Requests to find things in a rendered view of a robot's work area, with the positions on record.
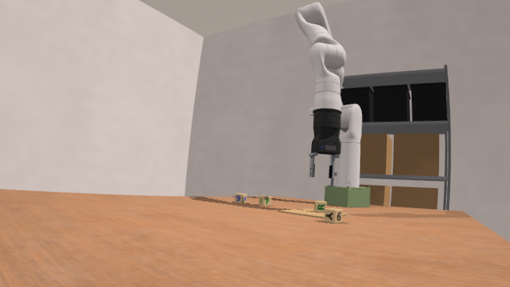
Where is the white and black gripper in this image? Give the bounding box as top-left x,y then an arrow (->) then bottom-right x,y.
309,91 -> 342,179

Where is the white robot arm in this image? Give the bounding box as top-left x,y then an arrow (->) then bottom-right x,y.
295,2 -> 362,187

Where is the tan flat mat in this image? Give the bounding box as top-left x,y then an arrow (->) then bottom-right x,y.
278,208 -> 324,218

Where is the wooden letter block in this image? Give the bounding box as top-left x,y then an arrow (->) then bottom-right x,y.
314,200 -> 327,213
235,193 -> 247,204
324,208 -> 343,224
258,196 -> 271,206

